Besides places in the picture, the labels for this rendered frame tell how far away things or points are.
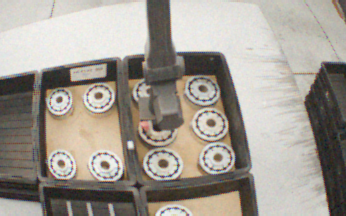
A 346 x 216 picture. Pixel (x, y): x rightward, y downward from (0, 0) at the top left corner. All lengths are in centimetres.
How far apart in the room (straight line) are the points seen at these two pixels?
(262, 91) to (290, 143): 25
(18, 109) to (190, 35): 79
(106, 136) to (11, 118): 39
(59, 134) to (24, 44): 63
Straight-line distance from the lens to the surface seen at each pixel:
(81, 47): 154
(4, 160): 118
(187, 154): 114
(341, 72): 218
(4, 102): 130
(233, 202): 110
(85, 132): 116
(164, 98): 91
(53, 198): 108
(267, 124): 141
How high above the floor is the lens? 183
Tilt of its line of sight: 56 degrees down
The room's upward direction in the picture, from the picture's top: 11 degrees clockwise
